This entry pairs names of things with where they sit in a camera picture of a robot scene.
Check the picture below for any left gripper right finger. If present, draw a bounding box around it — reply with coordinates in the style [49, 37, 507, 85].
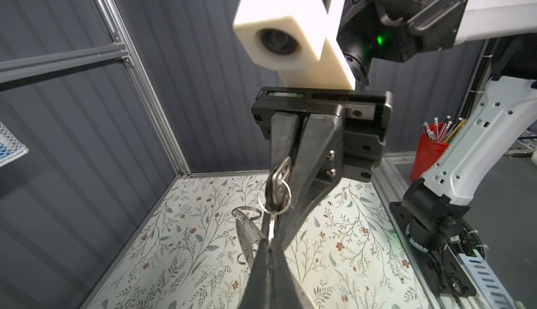
[271, 244, 316, 309]

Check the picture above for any white wire mesh basket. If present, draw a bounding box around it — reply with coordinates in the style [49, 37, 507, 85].
[0, 124, 29, 167]

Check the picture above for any red cup with pens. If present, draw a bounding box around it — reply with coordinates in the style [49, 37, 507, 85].
[410, 115, 466, 182]

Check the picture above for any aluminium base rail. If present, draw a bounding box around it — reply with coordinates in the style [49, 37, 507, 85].
[371, 151, 483, 309]

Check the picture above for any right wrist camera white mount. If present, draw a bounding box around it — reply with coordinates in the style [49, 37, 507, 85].
[233, 0, 356, 90]

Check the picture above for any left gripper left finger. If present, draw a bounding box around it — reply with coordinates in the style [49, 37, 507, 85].
[239, 239, 271, 309]

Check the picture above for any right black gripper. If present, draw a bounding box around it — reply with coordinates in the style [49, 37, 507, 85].
[252, 87, 393, 250]

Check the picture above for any small black key fob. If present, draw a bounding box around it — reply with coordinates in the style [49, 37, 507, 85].
[257, 156, 292, 215]

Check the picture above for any white cable duct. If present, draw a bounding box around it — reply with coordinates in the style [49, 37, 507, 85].
[456, 250, 517, 308]

